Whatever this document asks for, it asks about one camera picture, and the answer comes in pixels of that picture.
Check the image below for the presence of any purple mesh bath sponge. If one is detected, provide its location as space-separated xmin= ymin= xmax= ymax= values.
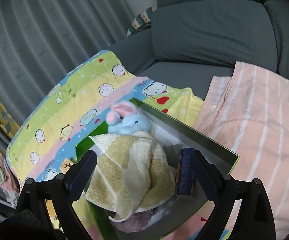
xmin=110 ymin=210 xmax=153 ymax=233

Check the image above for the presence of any cream yellow towel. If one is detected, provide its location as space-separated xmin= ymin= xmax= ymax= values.
xmin=85 ymin=131 xmax=175 ymax=222

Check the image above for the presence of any light blue plush elephant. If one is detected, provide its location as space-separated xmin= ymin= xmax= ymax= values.
xmin=106 ymin=101 xmax=152 ymax=135

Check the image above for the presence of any tissue pack with burger print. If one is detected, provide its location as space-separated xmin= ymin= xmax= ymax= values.
xmin=175 ymin=148 xmax=196 ymax=197

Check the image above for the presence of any pile of pink beige clothes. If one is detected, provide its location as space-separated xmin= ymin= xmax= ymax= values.
xmin=0 ymin=153 xmax=20 ymax=207

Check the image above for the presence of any colourful cartoon bed sheet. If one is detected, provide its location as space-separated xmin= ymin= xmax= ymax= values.
xmin=6 ymin=50 xmax=206 ymax=239

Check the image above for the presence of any pink striped cloth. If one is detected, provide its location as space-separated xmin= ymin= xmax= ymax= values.
xmin=194 ymin=62 xmax=289 ymax=239

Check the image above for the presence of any green cardboard box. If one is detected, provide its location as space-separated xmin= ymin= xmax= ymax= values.
xmin=76 ymin=98 xmax=239 ymax=239

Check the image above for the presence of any grey curtain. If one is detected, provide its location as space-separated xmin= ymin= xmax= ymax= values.
xmin=0 ymin=0 xmax=135 ymax=205

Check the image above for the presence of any dark grey sofa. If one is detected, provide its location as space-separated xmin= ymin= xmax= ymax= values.
xmin=110 ymin=0 xmax=289 ymax=98

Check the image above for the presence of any patterned throw pillow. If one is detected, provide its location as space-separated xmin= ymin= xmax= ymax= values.
xmin=127 ymin=6 xmax=157 ymax=36

